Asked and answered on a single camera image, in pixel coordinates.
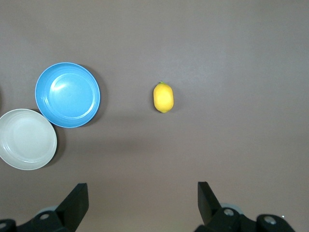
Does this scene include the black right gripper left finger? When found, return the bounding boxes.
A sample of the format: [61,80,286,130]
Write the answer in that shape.
[0,183,89,232]

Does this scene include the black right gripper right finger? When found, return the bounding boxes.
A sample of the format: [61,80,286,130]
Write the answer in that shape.
[194,181,297,232]

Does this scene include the yellow lemon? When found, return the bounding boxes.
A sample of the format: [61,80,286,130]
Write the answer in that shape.
[153,81,174,114]

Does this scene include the pale beige plate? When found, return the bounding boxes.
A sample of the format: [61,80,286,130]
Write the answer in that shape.
[0,108,58,171]

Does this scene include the blue plate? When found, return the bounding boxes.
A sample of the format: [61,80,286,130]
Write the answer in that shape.
[35,62,101,128]

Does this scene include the brown table cover sheet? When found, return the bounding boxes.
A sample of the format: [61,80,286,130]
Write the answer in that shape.
[0,0,309,232]

